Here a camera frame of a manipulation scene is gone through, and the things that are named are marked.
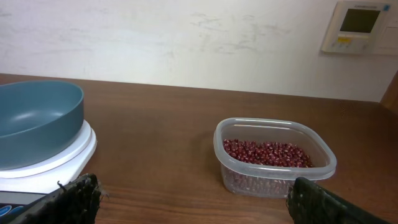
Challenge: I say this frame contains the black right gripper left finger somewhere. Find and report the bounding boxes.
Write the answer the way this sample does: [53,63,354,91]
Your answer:
[9,174,101,224]

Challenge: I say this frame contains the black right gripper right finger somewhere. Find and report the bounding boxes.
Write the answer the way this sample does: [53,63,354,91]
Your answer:
[286,177,388,224]

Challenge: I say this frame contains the white digital kitchen scale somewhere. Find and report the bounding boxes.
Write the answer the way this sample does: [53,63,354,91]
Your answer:
[1,121,97,219]

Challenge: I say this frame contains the blue plastic bowl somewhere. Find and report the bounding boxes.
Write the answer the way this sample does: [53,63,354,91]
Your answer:
[1,80,84,170]

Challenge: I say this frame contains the red adzuki beans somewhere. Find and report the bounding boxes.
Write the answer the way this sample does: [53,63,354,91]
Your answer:
[223,139,314,168]

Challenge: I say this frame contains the clear plastic food container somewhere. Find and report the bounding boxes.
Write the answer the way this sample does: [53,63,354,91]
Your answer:
[213,118,337,198]

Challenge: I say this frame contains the white wall control panel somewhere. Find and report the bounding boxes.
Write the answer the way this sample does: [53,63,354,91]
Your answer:
[321,1,397,56]

